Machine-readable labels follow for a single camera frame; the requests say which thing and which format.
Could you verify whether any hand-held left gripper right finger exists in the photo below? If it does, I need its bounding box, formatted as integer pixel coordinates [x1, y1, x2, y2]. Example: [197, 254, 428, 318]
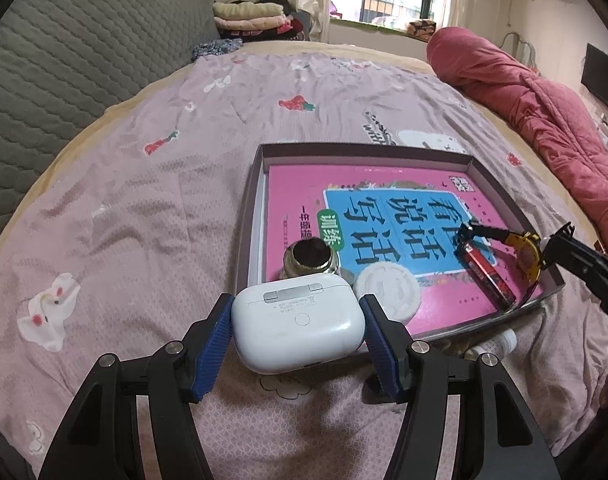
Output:
[359, 294, 560, 480]

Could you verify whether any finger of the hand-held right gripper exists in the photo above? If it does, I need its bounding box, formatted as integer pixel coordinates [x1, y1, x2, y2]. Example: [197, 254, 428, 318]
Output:
[539, 223, 608, 333]

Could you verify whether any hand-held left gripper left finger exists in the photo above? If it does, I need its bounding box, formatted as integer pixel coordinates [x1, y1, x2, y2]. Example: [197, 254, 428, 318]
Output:
[36, 292, 235, 480]

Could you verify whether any white round lid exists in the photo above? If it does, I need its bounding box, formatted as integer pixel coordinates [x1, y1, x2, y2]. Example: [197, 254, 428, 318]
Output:
[354, 260, 422, 322]

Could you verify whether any white earbuds case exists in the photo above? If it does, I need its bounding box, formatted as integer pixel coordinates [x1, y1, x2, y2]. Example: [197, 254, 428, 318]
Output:
[230, 274, 367, 375]

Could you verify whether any red black lighter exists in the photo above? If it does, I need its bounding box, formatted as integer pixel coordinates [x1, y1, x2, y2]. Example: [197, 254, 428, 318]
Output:
[456, 240, 517, 311]

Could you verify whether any shallow grey cardboard box tray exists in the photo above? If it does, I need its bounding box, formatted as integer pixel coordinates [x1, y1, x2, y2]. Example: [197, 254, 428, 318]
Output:
[234, 142, 567, 346]

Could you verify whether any small white bottle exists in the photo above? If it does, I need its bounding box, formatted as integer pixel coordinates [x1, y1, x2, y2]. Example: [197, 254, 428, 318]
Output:
[471, 329, 517, 358]

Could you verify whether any pink exercise book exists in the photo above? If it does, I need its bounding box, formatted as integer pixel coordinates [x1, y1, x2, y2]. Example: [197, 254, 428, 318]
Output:
[264, 164, 540, 338]

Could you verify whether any pink quilted blanket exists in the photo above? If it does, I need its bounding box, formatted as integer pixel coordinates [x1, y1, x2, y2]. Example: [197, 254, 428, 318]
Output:
[426, 26, 608, 251]

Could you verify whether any pink strawberry print bedsheet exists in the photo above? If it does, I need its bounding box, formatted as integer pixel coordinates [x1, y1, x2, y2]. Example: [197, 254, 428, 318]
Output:
[0, 50, 608, 480]

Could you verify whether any black television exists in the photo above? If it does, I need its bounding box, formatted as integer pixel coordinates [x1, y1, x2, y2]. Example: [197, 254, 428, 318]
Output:
[581, 43, 608, 123]

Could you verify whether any patterned cloth bundle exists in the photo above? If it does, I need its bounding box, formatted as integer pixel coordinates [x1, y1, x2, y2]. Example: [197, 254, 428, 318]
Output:
[406, 19, 437, 42]

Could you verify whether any dark patterned cloth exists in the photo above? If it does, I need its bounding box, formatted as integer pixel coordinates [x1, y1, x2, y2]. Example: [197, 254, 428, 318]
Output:
[191, 37, 245, 63]

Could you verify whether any grey quilted headboard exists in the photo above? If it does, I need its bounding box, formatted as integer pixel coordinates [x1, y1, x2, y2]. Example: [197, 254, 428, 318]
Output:
[0, 0, 222, 261]

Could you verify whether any pink folded blanket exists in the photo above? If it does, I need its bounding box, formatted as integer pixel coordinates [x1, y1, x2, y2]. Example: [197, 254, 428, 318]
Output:
[216, 15, 290, 32]

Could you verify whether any cream folded blanket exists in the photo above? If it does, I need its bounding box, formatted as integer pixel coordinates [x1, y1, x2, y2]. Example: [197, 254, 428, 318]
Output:
[213, 1, 285, 20]

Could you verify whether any grey metal frame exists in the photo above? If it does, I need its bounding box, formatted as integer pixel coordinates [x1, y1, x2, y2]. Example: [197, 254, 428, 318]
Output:
[499, 30, 539, 77]

